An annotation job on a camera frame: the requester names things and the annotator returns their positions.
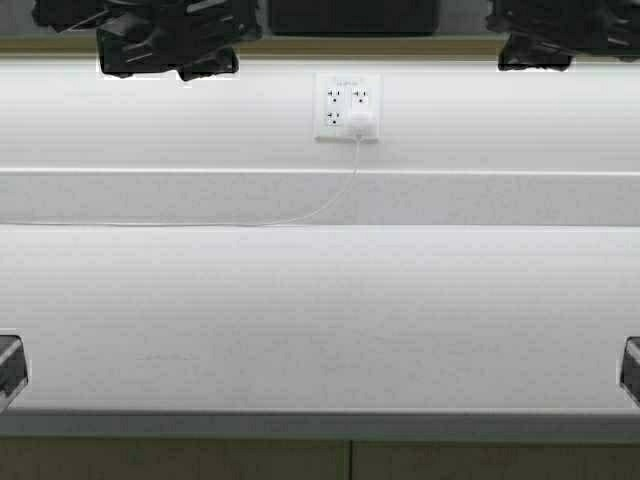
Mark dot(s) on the white wall outlet plate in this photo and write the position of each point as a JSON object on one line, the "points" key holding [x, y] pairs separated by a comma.
{"points": [[336, 95]]}

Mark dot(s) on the right beige drawer front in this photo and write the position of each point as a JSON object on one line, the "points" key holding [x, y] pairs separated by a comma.
{"points": [[370, 460]]}

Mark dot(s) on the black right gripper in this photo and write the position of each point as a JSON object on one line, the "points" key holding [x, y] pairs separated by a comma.
{"points": [[550, 34]]}

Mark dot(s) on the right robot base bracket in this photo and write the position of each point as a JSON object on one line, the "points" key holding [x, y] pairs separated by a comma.
{"points": [[629, 377]]}

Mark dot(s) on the beige drawer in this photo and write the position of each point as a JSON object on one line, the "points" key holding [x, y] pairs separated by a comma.
{"points": [[370, 460], [84, 458]]}

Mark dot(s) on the left beige drawer front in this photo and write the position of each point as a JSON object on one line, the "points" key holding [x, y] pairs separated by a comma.
{"points": [[84, 458]]}

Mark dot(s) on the black pot with handles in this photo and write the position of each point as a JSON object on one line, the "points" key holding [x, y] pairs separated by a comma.
{"points": [[354, 17]]}

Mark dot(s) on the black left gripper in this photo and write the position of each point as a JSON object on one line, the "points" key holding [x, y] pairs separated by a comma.
{"points": [[196, 39]]}

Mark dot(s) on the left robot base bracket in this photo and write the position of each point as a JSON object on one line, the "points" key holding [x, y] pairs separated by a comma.
{"points": [[13, 369]]}

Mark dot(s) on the white charger plug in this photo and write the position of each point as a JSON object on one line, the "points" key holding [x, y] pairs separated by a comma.
{"points": [[360, 124]]}

